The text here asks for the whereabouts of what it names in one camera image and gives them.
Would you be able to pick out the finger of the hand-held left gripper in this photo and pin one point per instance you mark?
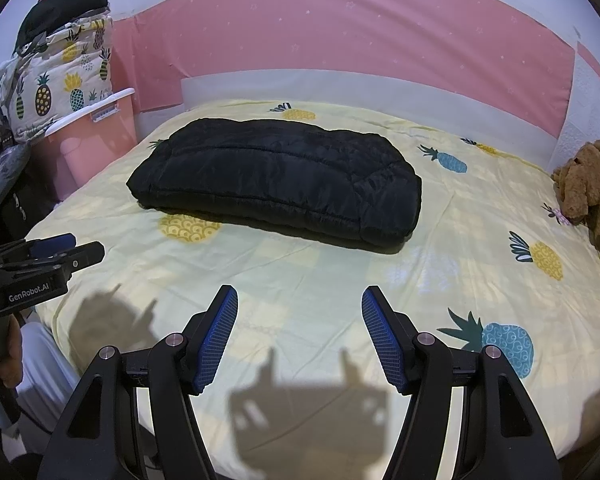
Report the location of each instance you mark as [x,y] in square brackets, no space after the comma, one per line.
[52,246]
[82,256]

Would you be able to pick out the dark clothes pile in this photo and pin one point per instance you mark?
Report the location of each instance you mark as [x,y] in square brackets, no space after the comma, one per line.
[65,10]

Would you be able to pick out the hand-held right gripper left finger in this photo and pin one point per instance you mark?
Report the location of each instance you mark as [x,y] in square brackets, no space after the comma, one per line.
[217,340]

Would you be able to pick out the white bed headboard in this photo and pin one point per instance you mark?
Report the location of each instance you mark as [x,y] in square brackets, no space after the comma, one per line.
[330,85]

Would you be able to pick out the pineapple print bed sheet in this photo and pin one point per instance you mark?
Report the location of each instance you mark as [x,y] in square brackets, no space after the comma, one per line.
[330,280]

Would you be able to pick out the person's white trouser leg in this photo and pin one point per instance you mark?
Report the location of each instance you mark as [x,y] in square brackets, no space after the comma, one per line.
[45,385]

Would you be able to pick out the person's left hand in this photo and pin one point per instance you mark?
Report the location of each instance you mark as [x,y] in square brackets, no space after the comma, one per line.
[11,360]

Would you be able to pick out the black puffer jacket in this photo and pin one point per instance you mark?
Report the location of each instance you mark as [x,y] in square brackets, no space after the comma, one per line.
[280,175]

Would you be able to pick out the folded pineapple print quilt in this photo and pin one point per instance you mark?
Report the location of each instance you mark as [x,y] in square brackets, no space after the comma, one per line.
[55,90]

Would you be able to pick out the pink storage box white lid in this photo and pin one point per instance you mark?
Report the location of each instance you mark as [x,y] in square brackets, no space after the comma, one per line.
[105,135]

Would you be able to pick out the brown teddy bear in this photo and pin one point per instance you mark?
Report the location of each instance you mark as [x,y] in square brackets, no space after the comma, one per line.
[585,180]

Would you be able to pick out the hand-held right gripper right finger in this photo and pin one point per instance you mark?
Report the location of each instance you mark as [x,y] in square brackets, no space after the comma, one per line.
[385,340]

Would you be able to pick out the dark clothing heap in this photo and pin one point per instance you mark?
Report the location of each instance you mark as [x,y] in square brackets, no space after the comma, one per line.
[20,205]

